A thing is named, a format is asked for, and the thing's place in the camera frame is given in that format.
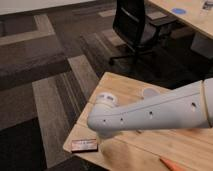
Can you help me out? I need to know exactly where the red and black box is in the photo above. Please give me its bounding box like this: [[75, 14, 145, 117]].
[[71, 139, 98, 152]]

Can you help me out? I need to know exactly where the black office chair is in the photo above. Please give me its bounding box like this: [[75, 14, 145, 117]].
[[109, 0, 175, 65]]

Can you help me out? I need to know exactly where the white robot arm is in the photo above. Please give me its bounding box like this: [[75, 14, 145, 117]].
[[87, 78, 213, 133]]

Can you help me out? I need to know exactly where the blue round disc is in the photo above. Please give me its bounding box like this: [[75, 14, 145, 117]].
[[171, 8, 187, 15]]

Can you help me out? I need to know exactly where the wooden background desk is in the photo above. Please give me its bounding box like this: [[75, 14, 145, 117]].
[[148, 0, 213, 59]]

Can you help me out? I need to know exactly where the blue bowl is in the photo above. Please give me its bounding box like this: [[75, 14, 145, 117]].
[[142, 88, 160, 99]]

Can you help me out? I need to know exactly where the small dark object on desk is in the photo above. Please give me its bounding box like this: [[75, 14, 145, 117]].
[[203, 0, 213, 10]]

